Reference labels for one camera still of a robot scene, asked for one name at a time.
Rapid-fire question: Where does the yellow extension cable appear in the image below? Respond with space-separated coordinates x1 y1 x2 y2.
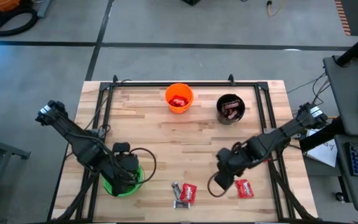
266 0 288 17

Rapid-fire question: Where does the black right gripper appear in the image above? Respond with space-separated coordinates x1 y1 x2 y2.
216 138 260 175

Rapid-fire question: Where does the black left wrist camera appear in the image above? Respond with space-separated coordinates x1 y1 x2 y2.
112 141 132 154

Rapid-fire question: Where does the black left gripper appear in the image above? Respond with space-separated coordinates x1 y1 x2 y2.
104 152 141 195

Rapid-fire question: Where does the black aluminium table frame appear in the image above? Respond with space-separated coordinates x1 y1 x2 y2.
47 74 321 224

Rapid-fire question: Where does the black vacuum hose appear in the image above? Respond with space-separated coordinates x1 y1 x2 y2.
0 6 39 37

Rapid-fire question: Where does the black stand pole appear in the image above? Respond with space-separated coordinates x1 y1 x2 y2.
335 26 358 67

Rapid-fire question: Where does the orange shop vacuum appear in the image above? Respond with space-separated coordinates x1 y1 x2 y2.
0 0 21 12

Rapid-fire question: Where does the orange pumpkin face bucket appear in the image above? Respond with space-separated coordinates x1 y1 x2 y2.
165 83 195 115

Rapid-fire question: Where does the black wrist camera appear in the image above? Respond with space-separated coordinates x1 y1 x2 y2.
213 169 237 191
112 141 132 154

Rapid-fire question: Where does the grey metal bar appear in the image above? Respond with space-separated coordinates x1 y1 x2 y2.
37 0 53 19

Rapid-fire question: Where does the black desk leg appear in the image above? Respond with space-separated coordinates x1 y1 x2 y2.
299 116 345 153

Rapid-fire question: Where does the green plastic bucket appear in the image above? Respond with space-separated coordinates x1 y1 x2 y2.
101 164 145 198

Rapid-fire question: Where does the white paper sheet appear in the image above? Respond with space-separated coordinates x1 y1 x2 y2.
304 128 339 169

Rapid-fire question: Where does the black plastic bucket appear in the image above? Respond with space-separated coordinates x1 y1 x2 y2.
215 93 247 126

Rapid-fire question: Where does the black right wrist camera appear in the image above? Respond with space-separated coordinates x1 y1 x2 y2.
213 169 237 191

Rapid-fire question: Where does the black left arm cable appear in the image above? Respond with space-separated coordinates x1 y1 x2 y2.
84 79 157 185

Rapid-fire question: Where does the grey metal cart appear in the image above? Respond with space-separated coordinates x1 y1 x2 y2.
0 124 32 218

